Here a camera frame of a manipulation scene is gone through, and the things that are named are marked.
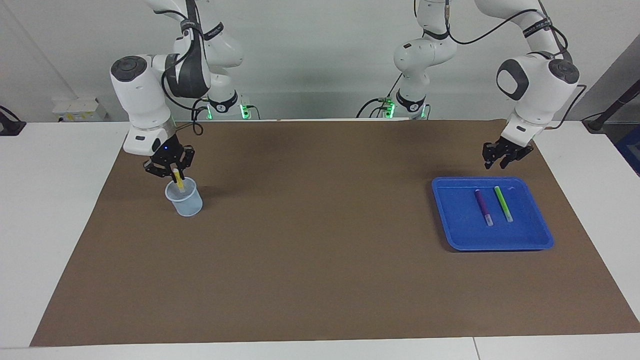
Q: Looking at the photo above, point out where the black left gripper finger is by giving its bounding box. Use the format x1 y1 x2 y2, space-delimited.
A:
482 142 501 170
500 150 525 170

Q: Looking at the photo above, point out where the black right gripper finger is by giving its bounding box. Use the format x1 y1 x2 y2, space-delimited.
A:
176 145 196 182
144 159 172 179

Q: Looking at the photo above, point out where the green pen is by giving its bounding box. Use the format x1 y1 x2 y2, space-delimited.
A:
494 185 514 223

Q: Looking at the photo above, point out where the purple pen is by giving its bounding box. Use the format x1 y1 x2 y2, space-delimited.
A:
474 189 494 227

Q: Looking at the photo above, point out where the translucent plastic cup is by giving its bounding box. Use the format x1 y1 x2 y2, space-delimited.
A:
165 176 204 218

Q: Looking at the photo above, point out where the blue plastic tray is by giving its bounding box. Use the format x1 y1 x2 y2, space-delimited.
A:
431 176 555 252

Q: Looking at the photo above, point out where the white power strip box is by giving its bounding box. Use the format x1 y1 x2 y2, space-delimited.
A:
52 97 107 123

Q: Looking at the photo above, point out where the black stand pole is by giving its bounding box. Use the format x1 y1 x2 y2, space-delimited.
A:
581 77 640 135

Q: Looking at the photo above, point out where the blue crate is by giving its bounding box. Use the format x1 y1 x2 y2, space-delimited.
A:
614 125 640 177

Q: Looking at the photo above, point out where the brown table mat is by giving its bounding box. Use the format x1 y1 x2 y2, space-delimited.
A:
29 119 640 348

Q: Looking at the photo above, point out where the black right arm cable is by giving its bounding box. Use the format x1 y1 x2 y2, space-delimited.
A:
160 0 211 137

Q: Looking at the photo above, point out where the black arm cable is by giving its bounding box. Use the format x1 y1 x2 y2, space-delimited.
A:
160 0 211 137
442 0 588 131

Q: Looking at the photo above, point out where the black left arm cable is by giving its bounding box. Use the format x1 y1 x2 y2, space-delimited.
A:
442 0 588 131

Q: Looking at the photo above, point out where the black base cable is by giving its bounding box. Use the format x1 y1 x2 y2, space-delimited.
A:
356 74 403 120

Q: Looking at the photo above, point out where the black clamp bracket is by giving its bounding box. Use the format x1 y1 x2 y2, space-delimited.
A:
0 105 27 137

